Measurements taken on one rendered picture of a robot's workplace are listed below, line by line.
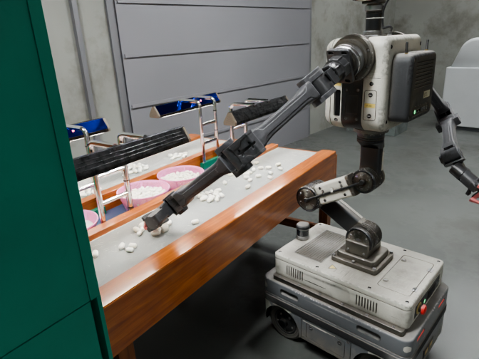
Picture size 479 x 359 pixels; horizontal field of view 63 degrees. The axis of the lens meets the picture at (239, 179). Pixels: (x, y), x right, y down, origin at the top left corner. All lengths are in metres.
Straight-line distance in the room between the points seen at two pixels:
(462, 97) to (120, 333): 6.08
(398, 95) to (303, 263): 0.85
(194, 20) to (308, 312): 3.20
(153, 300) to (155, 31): 3.01
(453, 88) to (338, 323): 5.32
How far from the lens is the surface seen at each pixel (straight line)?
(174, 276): 1.42
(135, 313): 1.34
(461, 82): 6.72
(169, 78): 4.07
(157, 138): 1.66
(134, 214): 1.79
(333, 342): 1.95
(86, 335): 1.19
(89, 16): 3.71
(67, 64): 3.60
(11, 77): 0.93
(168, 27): 4.09
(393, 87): 1.52
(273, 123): 1.17
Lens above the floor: 1.47
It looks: 20 degrees down
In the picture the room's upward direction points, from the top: 3 degrees counter-clockwise
